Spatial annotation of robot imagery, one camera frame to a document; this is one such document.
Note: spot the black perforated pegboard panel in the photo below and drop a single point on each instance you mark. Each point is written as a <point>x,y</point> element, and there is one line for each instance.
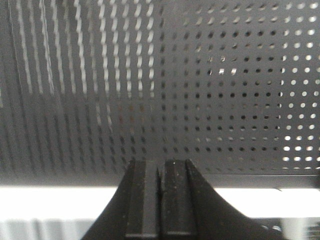
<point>87,86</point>

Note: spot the white standing desk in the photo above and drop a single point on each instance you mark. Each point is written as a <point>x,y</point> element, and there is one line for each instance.
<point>68,203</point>

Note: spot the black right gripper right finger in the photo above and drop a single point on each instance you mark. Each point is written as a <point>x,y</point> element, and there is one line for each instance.
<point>192,210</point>

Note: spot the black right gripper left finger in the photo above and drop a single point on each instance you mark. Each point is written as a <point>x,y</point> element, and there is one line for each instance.
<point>133,213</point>

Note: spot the grey curtain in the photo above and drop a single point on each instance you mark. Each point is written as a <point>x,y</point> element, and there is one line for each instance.
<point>49,229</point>

